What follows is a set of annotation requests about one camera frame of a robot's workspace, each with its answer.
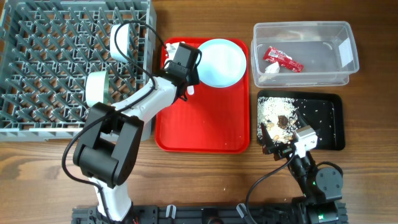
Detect large light blue plate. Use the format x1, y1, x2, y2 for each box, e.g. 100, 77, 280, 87
197, 39, 247, 88

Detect clear plastic waste bin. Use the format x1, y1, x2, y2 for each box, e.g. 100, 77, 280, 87
251, 21, 359, 88

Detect light blue small bowl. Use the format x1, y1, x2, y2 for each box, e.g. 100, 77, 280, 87
109, 24, 130, 63

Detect red plastic serving tray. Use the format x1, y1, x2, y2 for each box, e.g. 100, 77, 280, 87
154, 37, 251, 155

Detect red snack wrapper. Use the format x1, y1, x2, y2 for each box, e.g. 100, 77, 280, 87
263, 46, 304, 73

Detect cream plastic fork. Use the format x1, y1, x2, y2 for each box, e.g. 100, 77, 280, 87
187, 85, 195, 95

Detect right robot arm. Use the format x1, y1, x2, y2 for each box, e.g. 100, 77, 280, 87
261, 111, 348, 223

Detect grey plastic dishwasher rack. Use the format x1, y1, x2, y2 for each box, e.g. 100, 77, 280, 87
1, 1, 157, 141

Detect black rectangular waste tray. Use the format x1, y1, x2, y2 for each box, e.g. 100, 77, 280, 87
257, 90, 346, 151

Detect white napkin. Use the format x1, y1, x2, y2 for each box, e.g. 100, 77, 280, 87
264, 62, 280, 74

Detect rice and food scraps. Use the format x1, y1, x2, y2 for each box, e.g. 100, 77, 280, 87
257, 97, 298, 144

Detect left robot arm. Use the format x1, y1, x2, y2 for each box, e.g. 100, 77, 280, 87
73, 43, 202, 223

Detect green saucer plate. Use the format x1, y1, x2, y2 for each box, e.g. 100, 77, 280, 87
85, 70, 109, 107

